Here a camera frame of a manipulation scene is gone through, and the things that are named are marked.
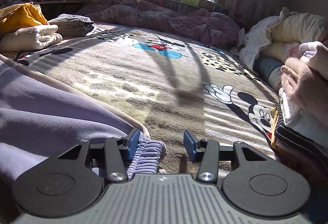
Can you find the stack of folded clothes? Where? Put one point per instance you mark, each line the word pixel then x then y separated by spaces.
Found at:
pixel 302 91

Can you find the blue denim garment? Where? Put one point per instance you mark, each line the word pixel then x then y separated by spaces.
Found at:
pixel 266 67

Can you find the pink quilt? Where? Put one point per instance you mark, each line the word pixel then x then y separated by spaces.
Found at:
pixel 153 16

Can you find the dark desk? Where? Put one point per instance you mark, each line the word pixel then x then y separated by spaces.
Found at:
pixel 59 6

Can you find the cream folded garment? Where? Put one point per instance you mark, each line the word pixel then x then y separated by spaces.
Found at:
pixel 30 39

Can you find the folded grey clothes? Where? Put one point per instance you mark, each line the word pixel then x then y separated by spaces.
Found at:
pixel 71 25

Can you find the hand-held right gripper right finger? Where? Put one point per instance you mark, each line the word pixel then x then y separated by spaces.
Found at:
pixel 191 147

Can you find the grey sweatshirt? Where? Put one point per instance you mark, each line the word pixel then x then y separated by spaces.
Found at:
pixel 51 111

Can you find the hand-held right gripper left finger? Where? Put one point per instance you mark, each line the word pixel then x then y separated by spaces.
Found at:
pixel 133 146

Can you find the cartoon mouse printed blanket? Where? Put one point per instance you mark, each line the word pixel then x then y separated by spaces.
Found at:
pixel 166 85

